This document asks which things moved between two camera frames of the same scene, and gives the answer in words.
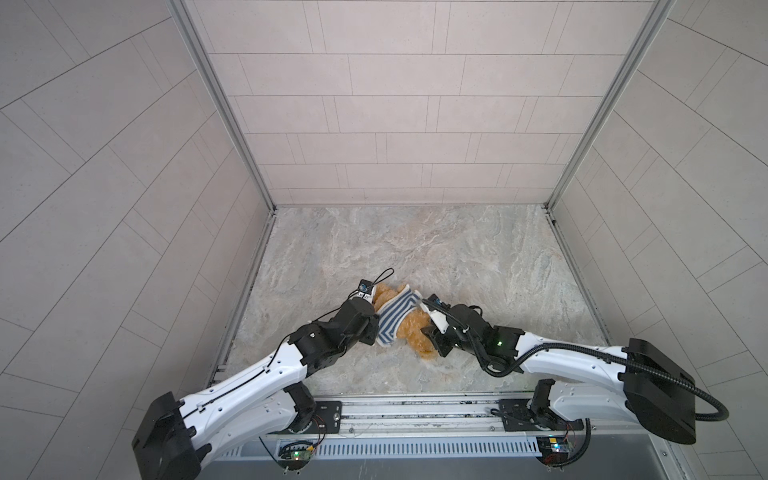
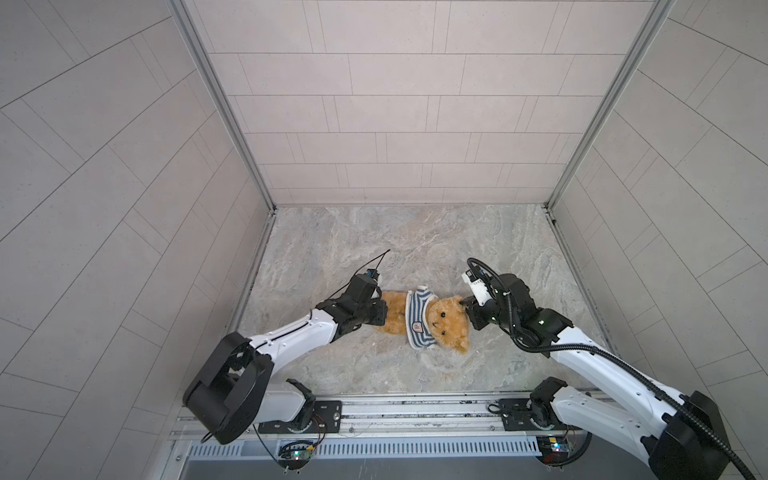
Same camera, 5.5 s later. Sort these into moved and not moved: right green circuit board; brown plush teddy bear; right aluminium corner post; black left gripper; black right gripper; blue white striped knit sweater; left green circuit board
Moved: black left gripper; blue white striped knit sweater; brown plush teddy bear; black right gripper
Not moved: right green circuit board; left green circuit board; right aluminium corner post
